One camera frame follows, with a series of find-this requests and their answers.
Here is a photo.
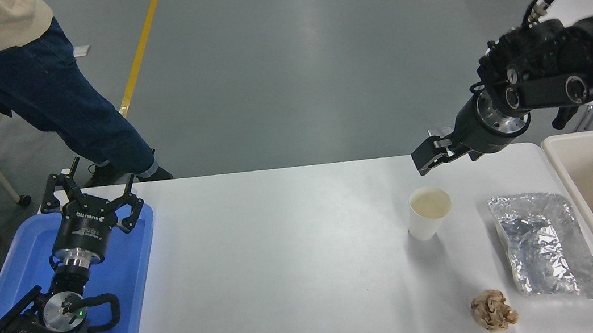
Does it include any white paper cup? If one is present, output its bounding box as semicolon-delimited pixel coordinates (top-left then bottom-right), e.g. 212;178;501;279
403;183;457;243

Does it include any crumpled tan paper ball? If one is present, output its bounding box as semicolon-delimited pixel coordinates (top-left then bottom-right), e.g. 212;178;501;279
469;287;521;333

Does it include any clear floor patch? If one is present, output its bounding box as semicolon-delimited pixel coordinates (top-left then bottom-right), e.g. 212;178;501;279
427;125;456;142

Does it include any person in black boots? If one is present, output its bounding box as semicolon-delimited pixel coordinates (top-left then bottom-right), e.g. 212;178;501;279
0;0;174;202

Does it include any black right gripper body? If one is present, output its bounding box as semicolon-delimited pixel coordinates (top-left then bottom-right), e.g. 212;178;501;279
445;91;514;163

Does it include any crumpled silver foil tray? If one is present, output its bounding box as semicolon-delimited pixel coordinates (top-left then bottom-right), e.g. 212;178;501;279
487;184;593;313

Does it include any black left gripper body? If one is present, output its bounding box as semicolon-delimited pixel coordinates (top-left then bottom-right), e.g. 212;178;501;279
44;194;120;263

